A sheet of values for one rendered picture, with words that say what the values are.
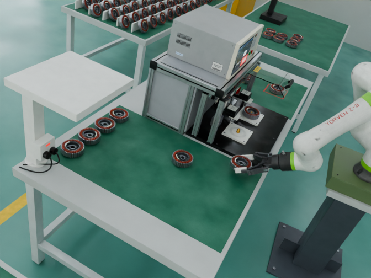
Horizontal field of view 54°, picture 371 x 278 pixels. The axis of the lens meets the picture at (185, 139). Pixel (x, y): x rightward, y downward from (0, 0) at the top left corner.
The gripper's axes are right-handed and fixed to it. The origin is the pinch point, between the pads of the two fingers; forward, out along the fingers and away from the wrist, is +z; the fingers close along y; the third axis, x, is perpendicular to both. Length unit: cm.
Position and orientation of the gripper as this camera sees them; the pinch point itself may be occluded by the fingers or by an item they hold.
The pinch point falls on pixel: (241, 164)
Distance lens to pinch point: 192.1
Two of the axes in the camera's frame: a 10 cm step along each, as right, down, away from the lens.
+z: -8.8, 0.8, 4.7
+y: -3.7, 5.1, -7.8
